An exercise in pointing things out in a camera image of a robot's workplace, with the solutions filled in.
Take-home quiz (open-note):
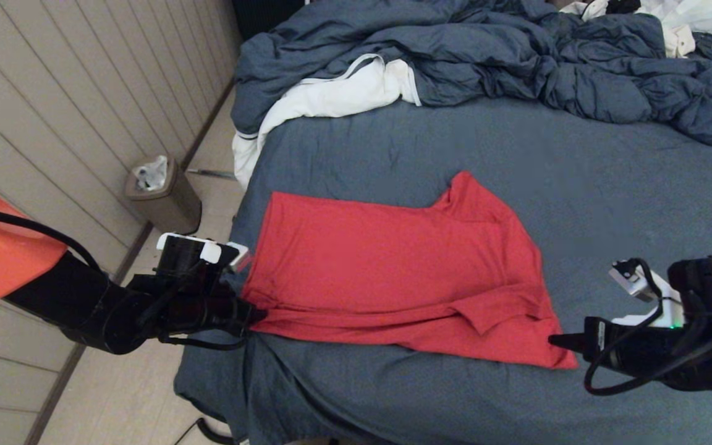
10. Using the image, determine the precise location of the red t-shirt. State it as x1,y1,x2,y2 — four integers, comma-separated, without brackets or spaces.
242,171,579,370

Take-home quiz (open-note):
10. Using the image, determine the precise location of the brown trash bin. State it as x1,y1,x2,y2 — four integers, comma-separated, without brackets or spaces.
124,156,203,238

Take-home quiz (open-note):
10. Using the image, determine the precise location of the white plastic bin bag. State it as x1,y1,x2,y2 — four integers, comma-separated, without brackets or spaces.
133,156,169,192

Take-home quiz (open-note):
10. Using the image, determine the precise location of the white cloth with dark stripe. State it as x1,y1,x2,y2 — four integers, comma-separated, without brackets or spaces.
233,54,423,189

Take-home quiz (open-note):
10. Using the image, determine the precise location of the dark furniture panel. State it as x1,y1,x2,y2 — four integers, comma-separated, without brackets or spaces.
231,0,307,41

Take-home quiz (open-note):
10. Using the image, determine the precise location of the crumpled blue duvet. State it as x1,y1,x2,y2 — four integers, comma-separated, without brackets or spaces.
231,0,712,147

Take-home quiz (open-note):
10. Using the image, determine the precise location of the white crumpled garment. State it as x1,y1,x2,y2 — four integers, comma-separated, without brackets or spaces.
560,0,712,58

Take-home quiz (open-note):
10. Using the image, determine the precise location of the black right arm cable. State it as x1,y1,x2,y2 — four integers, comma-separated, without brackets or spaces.
583,258,712,396

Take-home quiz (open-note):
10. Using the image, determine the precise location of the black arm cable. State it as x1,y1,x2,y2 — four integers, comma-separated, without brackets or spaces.
583,258,712,396
0,205,250,352

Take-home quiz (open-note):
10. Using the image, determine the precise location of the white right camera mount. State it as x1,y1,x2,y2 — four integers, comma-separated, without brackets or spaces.
609,265,685,329

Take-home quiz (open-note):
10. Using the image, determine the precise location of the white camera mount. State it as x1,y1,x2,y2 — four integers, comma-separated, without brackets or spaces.
609,265,685,329
157,232,250,265

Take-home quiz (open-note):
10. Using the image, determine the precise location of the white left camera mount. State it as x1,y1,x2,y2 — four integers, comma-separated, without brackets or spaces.
157,232,250,265

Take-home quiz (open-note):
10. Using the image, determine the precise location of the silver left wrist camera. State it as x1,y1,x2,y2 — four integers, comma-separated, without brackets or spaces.
225,244,252,274

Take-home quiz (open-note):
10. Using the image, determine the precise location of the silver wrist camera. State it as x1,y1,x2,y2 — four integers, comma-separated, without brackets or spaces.
225,244,252,274
609,263,648,302

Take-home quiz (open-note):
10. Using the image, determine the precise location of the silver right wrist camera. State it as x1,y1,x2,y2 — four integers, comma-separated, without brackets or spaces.
609,263,648,302

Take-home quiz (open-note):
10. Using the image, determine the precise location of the dark rounded metal frame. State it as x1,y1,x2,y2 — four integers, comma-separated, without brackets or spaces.
175,418,234,445

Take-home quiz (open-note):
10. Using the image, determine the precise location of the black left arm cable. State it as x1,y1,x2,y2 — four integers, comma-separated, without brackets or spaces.
0,205,250,352

